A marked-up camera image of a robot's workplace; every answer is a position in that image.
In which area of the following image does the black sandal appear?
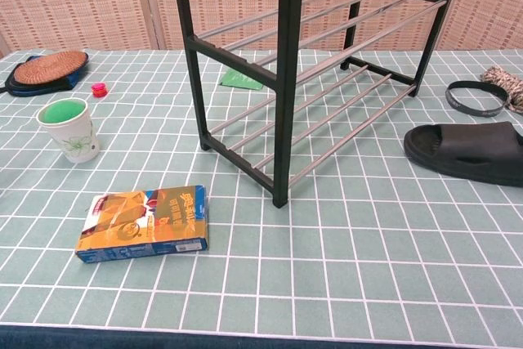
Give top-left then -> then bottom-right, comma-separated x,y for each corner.
403,121 -> 523,189

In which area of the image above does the black metal shoe rack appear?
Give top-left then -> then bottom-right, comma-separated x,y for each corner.
168,0 -> 469,209

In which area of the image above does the green foil packet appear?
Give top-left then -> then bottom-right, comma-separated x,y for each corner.
218,69 -> 265,92

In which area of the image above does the orange snack box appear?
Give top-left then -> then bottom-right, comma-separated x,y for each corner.
74,184 -> 210,264

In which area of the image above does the green grid tablecloth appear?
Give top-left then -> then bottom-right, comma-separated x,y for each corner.
0,48 -> 523,349

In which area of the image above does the round woven rattan coaster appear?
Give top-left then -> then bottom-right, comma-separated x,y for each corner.
11,51 -> 89,84

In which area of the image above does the blue pot holder mat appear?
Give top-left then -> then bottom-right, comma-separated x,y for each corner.
0,54 -> 90,98

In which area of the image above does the black elastic band ring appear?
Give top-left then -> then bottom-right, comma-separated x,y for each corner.
445,80 -> 510,116

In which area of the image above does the beige braided rope bundle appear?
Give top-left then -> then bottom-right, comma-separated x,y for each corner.
480,66 -> 523,115

